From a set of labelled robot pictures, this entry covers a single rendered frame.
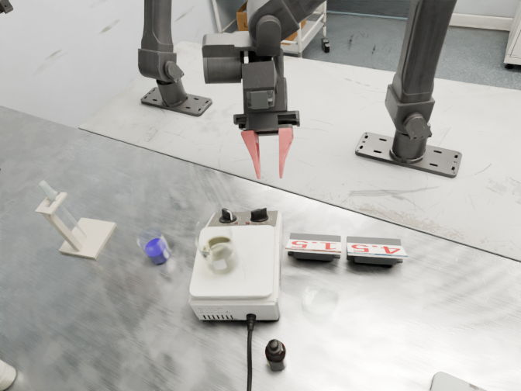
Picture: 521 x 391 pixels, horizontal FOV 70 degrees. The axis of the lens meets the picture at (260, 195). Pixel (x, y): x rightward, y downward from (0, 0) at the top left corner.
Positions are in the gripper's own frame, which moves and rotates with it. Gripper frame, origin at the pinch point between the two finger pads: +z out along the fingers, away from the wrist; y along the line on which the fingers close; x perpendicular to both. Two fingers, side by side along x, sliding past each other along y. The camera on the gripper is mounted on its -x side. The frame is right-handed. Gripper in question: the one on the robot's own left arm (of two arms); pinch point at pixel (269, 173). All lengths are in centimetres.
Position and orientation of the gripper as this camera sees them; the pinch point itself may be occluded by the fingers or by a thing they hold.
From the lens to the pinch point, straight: 59.1
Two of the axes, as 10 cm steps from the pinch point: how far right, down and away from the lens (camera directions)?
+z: 0.3, 10.0, 0.0
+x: 1.3, 0.0, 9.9
